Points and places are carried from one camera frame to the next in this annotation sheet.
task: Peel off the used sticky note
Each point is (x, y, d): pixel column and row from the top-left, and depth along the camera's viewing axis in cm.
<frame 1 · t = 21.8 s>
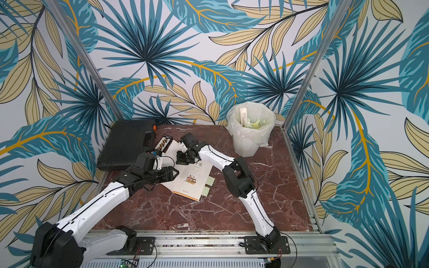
left hand: (172, 175, 81), fingers open
right hand: (175, 161, 94), fingers closed
orange children's book: (190, 182, 94), on the table
green sticky note middle: (210, 180, 95), on the table
green sticky note bottom: (205, 191, 92), on the table
black plastic tool case: (124, 140, 105), point 6 cm above the table
white trash bin with bag: (251, 124, 99), point 18 cm above the table

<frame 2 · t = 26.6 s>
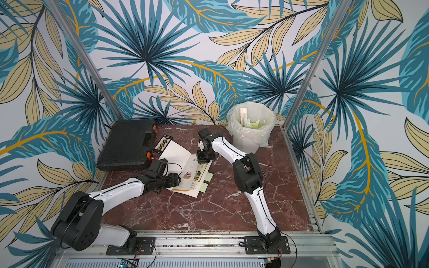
left hand: (174, 182, 89), fingers open
right hand: (200, 161, 97), fingers closed
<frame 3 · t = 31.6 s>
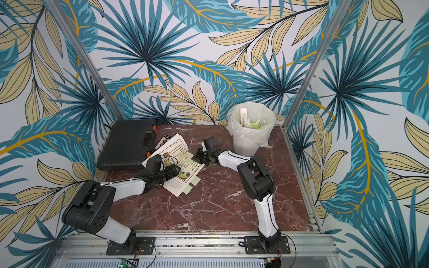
left hand: (175, 172, 94), fingers open
right hand: (190, 157, 95), fingers closed
orange children's book: (175, 152, 97), point 9 cm above the table
green sticky note middle: (195, 181, 95), on the table
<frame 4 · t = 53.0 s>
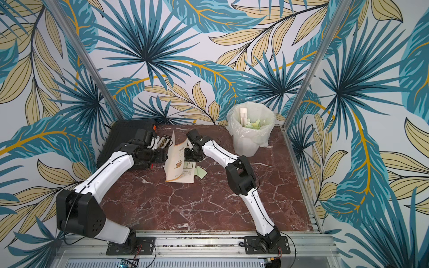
left hand: (161, 159, 85), fingers open
right hand: (185, 158, 97), fingers open
orange children's book: (176, 170, 97), point 3 cm above the table
green sticky note top: (200, 172, 99), on the table
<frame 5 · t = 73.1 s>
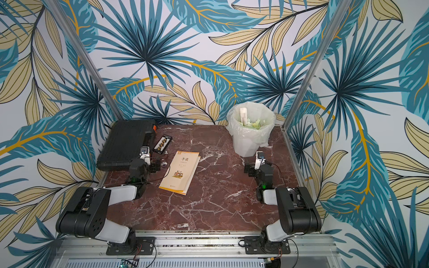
left hand: (148, 157, 92), fingers open
right hand: (256, 159, 92), fingers open
orange children's book: (180, 172, 97), point 2 cm above the table
